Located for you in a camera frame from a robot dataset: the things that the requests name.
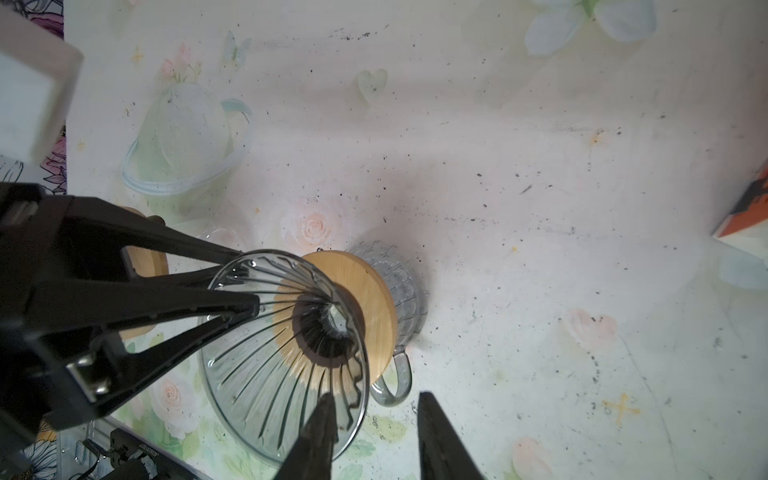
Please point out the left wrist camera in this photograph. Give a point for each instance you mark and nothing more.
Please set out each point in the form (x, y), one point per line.
(39, 72)

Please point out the grey ribbed glass dripper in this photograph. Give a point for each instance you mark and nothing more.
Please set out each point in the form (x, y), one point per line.
(265, 378)

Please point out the grey ribbed glass pitcher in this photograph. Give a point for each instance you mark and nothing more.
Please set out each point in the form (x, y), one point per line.
(399, 268)

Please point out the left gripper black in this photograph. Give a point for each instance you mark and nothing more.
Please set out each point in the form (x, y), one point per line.
(59, 258)

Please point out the wooden dripper ring stand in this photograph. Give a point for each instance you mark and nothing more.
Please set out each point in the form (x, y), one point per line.
(145, 263)

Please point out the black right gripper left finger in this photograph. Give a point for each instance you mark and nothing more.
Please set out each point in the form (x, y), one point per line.
(311, 456)

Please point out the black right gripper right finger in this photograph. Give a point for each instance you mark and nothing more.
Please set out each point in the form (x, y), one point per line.
(442, 454)

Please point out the orange coffee filter pack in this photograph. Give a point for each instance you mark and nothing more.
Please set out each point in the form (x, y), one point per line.
(745, 227)

